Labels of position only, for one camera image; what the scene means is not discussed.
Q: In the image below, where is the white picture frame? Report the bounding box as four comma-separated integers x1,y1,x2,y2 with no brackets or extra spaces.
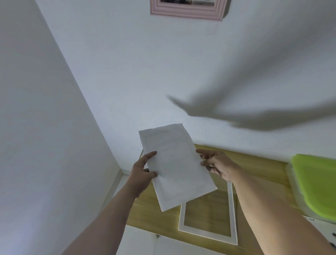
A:
178,180,238,246

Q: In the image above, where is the person's right hand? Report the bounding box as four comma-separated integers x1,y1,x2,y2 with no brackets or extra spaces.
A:
196,149,242,183

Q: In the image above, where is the person's left forearm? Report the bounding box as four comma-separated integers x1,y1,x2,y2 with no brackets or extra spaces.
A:
61,184,143,255

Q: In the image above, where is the pink picture frame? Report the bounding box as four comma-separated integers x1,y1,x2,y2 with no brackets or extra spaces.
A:
150,0,228,21

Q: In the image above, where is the person's left hand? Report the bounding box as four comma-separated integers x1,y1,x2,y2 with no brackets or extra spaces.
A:
125,151,158,198

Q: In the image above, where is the clear container with green lid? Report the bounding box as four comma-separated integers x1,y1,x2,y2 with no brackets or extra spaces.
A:
286,154,336,224

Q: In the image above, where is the white paper sheet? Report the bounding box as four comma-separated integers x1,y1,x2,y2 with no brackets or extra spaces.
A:
138,123,218,212

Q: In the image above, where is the person's right forearm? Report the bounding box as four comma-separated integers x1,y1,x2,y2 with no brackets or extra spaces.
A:
228,171,336,255

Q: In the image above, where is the white printed paper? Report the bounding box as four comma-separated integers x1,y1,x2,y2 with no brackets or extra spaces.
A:
302,215,336,249

